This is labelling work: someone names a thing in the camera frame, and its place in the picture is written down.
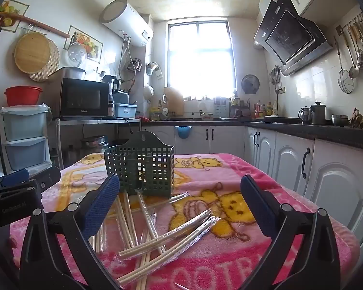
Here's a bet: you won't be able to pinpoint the red plastic basin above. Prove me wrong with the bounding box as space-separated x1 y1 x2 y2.
4 86 43 107

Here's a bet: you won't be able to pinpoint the steel pot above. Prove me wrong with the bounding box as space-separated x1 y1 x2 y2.
56 66 87 80

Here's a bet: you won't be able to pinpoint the pink printed blanket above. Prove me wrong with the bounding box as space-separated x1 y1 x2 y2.
9 152 360 290

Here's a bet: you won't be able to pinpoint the black microwave oven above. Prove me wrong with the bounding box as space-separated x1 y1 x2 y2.
47 77 114 119

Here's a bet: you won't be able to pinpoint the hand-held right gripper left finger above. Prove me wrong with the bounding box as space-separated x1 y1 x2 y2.
20 174 121 290

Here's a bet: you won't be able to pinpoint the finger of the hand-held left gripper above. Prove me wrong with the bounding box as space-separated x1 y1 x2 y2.
28 166 62 196
0 168 37 194

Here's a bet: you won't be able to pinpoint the black range hood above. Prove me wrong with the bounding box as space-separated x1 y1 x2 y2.
253 0 334 77

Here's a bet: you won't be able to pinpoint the blue hanging bin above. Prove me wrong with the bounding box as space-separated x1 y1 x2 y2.
174 125 192 139

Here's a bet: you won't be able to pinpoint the group of condiment bottles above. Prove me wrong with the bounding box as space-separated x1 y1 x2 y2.
254 100 280 118

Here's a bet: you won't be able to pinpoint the white water heater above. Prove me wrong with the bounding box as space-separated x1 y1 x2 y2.
99 0 154 47

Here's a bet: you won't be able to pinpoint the stacked steel pots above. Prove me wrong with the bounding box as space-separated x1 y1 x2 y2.
80 136 108 158

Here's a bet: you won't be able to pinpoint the kitchen window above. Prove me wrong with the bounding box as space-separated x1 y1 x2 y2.
166 20 234 99

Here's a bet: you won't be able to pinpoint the black spice rack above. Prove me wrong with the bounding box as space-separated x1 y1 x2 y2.
230 98 251 118

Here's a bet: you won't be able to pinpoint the fruit wall poster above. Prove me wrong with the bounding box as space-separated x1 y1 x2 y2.
63 26 103 64
0 0 29 33

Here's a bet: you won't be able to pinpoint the small wall fan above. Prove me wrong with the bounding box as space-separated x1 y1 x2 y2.
241 74 260 94

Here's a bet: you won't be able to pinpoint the black induction cooker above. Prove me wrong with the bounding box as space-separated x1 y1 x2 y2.
263 115 303 124

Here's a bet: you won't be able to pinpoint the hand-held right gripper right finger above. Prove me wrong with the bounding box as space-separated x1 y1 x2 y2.
240 174 342 290

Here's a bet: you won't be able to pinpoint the blue plastic tub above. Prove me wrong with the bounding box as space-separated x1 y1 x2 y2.
115 103 138 118

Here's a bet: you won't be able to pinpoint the round bamboo tray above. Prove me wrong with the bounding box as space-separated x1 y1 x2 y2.
14 33 51 74

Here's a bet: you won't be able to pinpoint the grey storage box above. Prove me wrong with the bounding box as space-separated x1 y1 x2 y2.
113 92 130 105

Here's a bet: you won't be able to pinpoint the metal shelf table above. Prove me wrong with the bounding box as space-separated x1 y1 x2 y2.
53 118 141 170

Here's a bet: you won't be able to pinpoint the white plastic food cover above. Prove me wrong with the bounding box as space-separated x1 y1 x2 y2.
67 42 87 67

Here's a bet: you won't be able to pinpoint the coiled metal hose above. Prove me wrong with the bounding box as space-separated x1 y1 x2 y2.
125 59 144 80

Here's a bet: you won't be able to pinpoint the round bamboo mat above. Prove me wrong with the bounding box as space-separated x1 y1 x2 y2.
29 38 60 83

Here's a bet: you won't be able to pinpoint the green plastic utensil basket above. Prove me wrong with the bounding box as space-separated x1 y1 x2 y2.
104 130 174 196

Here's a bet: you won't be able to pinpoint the ginger roots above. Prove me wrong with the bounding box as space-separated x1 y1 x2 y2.
349 107 363 130

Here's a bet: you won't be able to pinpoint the wooden cutting board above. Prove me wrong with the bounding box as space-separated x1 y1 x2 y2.
163 87 184 117

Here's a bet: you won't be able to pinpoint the black kitchen countertop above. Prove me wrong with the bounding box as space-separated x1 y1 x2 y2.
141 116 363 152

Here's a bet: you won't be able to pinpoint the white kitchen base cabinets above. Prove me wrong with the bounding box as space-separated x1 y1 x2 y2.
141 121 363 248

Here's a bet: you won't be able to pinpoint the bunch of chopsticks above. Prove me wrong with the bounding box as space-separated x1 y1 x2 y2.
89 191 221 290

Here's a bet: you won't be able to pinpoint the black blender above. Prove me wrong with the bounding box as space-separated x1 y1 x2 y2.
102 75 119 118

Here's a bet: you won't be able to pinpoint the small hanging utensils bunch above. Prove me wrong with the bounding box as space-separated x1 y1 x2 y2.
269 65 283 94

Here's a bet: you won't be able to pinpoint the wooden rolling pin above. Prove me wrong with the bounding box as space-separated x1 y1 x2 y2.
0 12 71 39

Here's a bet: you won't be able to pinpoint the wire mesh strainer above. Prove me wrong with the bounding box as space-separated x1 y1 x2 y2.
334 36 351 94

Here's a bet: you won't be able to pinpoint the dark metal kettle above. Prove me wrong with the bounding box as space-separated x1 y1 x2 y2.
310 101 326 126

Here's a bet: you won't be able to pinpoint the blue plastic drawer tower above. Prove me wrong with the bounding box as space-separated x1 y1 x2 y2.
0 104 52 173

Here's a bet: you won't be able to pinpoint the hanging utensil holder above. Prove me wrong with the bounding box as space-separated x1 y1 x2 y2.
146 62 164 80

